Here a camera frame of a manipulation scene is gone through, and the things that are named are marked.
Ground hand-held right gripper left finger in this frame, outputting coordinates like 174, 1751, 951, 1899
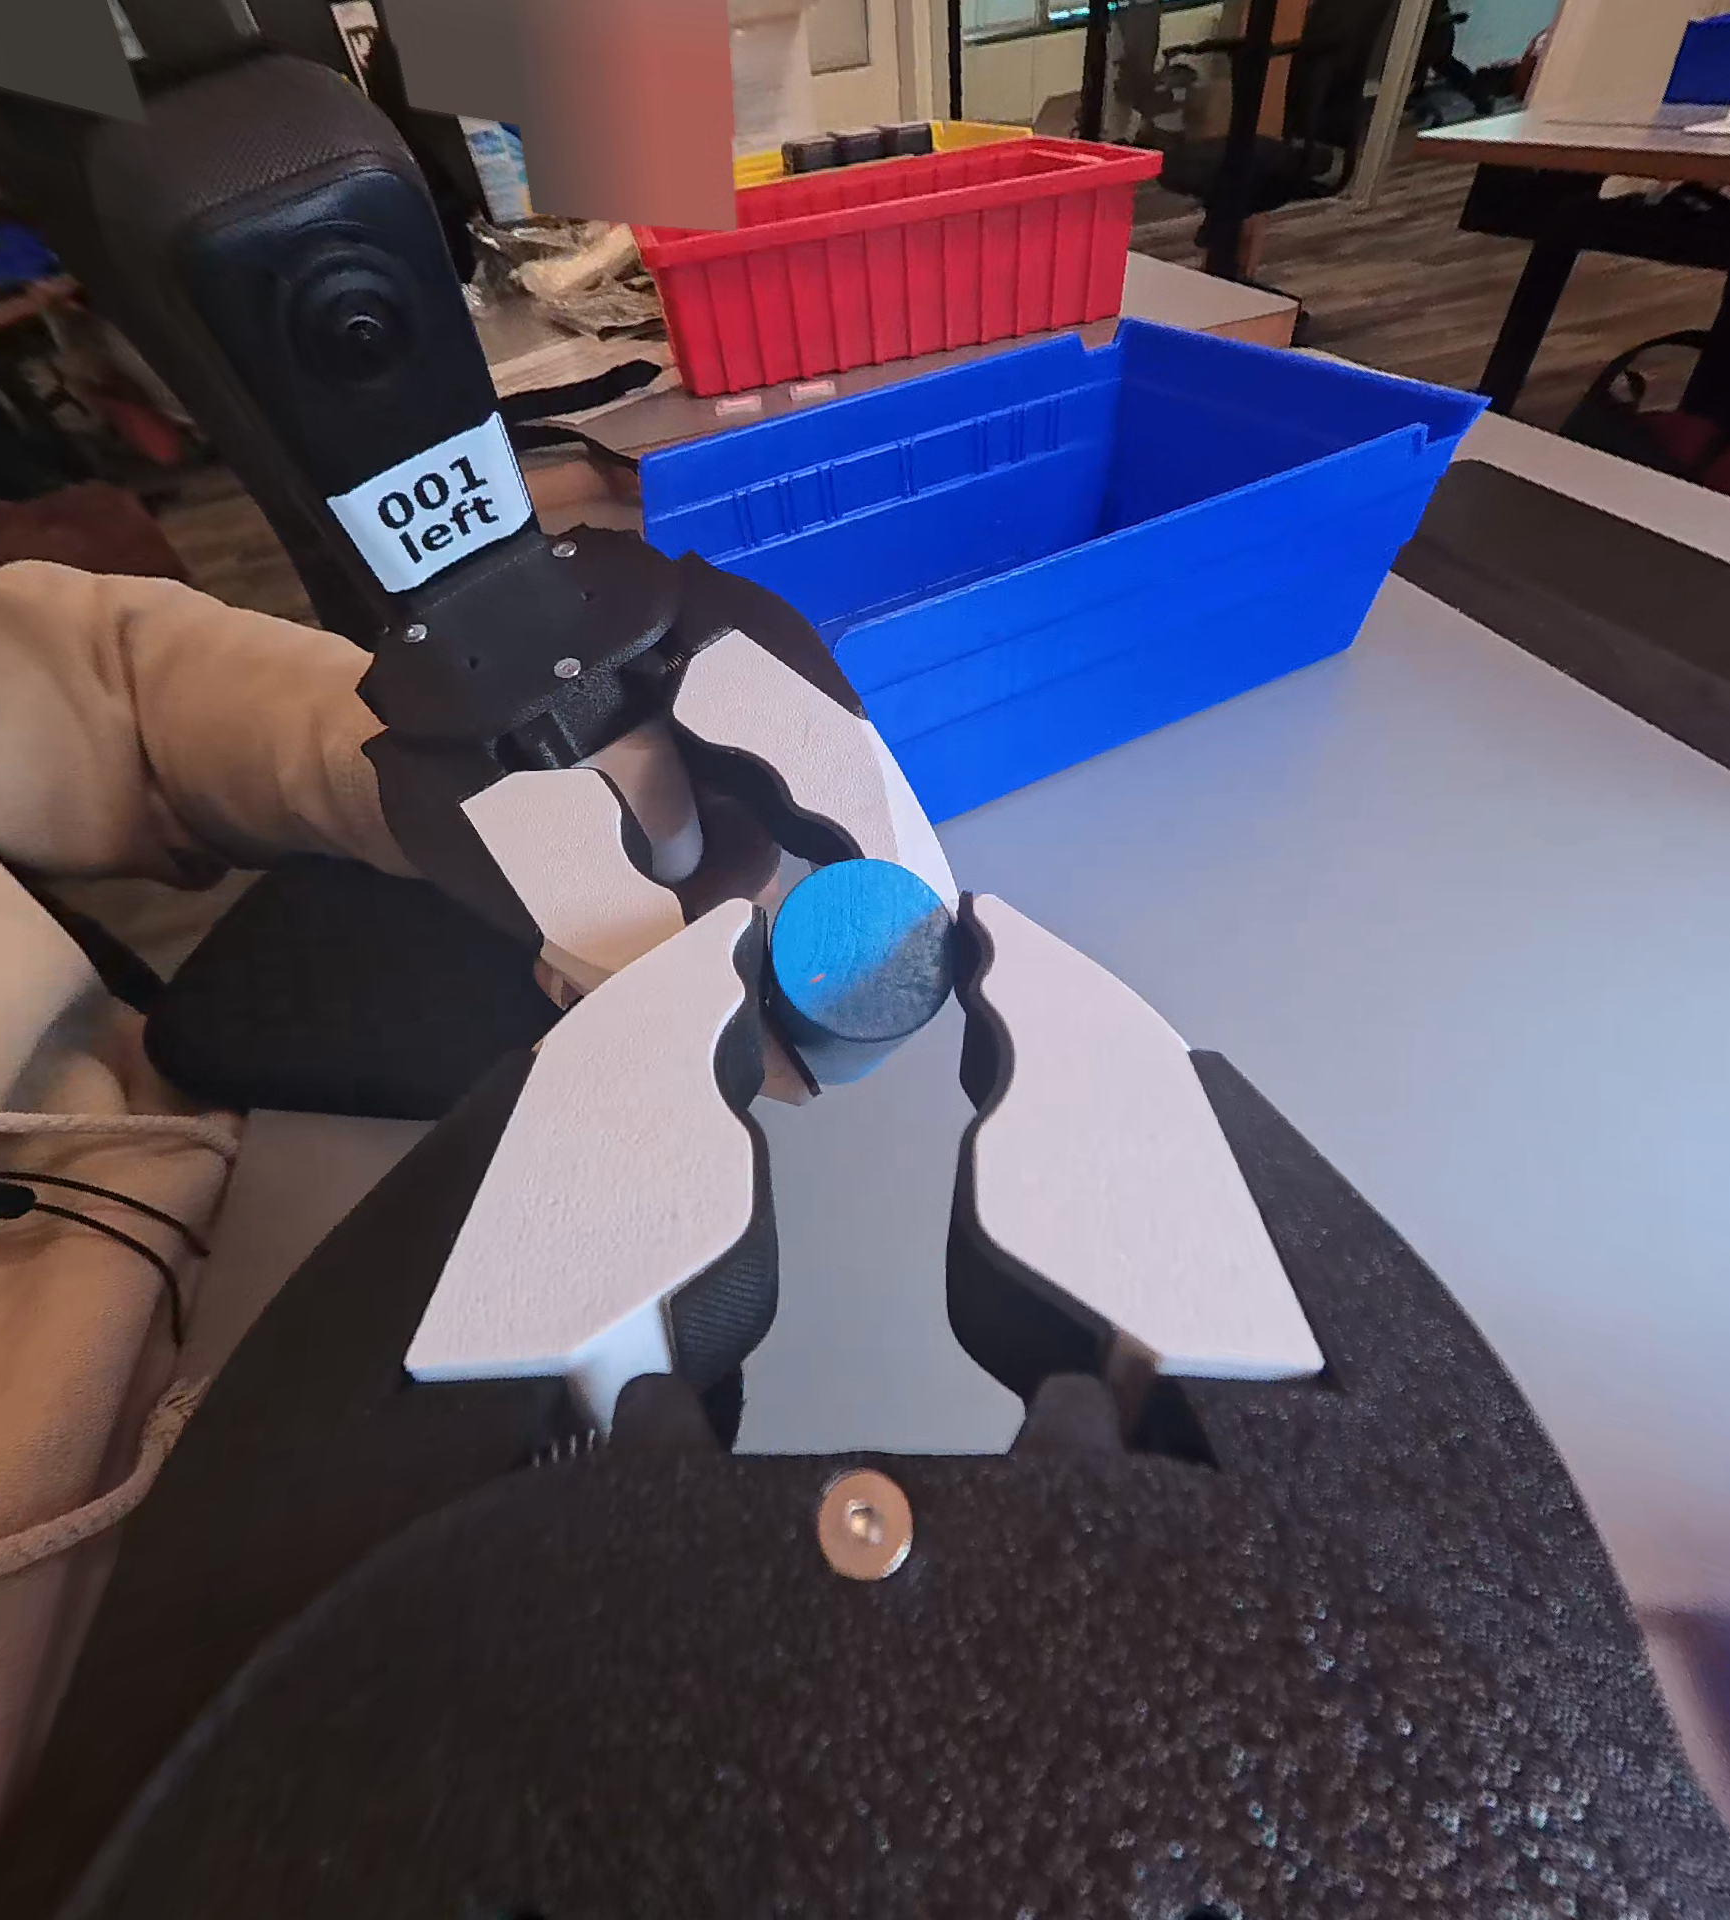
400, 900, 785, 1440

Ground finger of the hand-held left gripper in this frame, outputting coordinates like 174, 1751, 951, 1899
461, 761, 730, 995
666, 626, 961, 912

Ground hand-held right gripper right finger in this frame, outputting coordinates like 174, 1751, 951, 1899
948, 890, 1330, 1393

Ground blue wooden cylinder block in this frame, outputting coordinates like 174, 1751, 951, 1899
762, 858, 958, 1090

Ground person's left forearm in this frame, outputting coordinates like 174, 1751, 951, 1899
0, 542, 424, 890

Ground clear plastic bag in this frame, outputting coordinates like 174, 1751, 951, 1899
482, 209, 664, 343

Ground black wrist rest pad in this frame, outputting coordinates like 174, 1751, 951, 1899
144, 854, 582, 1123

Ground red plastic bin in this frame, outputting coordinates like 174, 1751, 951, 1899
633, 138, 1164, 400

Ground person's beige hoodie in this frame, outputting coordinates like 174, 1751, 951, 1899
0, 809, 250, 1920

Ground row of black pieces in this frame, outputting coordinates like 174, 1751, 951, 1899
783, 121, 939, 168

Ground yellow plastic bin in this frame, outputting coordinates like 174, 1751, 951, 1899
734, 120, 1036, 190

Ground red and black backpack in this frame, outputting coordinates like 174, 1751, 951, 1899
1563, 325, 1730, 523

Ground wooden background desk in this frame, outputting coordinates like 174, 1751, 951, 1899
1416, 104, 1730, 430

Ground black strap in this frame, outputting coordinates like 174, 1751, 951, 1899
497, 356, 677, 439

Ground beige drawstring cord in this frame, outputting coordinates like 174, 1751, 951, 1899
0, 1105, 245, 1610

